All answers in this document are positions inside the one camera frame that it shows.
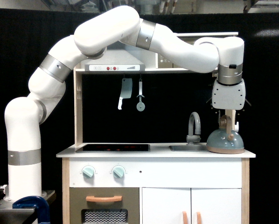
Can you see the toy oven door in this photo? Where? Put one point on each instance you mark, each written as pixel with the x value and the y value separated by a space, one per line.
pixel 104 205

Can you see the right white cabinet door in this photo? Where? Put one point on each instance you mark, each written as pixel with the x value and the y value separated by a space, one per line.
pixel 216 206

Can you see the black toy stove top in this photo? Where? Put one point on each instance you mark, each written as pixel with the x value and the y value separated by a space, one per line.
pixel 111 147

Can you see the toy pizza cutter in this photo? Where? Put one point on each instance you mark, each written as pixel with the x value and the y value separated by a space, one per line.
pixel 140 105

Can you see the grey toy sink basin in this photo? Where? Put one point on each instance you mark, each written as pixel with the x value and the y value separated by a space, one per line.
pixel 189 148

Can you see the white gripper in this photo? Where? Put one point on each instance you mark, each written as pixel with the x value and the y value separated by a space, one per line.
pixel 230 98

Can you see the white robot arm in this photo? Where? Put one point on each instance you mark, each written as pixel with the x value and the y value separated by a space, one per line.
pixel 91 41

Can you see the right mint stove knob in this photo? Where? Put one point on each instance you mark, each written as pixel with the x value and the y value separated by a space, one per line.
pixel 118 171

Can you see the blue c-clamp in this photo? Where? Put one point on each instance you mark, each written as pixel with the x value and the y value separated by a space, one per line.
pixel 38 203

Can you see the white wooden toy kitchen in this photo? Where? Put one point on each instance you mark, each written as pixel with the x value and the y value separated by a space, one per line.
pixel 158 168

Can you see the grey toy faucet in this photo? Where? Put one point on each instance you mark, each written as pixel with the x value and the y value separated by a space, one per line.
pixel 194 128

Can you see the white toy phone handset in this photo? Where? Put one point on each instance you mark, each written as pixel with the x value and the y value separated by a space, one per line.
pixel 236 127

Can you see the left mint stove knob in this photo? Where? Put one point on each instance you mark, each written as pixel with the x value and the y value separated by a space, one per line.
pixel 88 171

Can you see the left white cabinet door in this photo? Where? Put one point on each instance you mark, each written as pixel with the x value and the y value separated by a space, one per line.
pixel 166 205

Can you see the mint stove knob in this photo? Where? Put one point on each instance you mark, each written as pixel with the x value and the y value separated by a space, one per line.
pixel 88 171
pixel 118 171

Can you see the white cabinet door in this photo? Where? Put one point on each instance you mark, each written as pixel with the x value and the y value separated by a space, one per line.
pixel 166 205
pixel 216 206

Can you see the toy microwave with orange handle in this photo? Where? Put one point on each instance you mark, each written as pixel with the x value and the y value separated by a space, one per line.
pixel 164 63

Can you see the grey toy range hood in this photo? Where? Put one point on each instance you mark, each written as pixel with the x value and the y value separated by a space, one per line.
pixel 115 59

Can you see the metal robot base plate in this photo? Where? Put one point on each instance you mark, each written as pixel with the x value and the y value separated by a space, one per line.
pixel 29 210

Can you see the toy cleaver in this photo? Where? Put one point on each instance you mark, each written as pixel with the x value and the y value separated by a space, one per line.
pixel 126 91

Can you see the grey-blue toy teapot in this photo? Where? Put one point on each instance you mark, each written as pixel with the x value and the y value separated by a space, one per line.
pixel 221 142

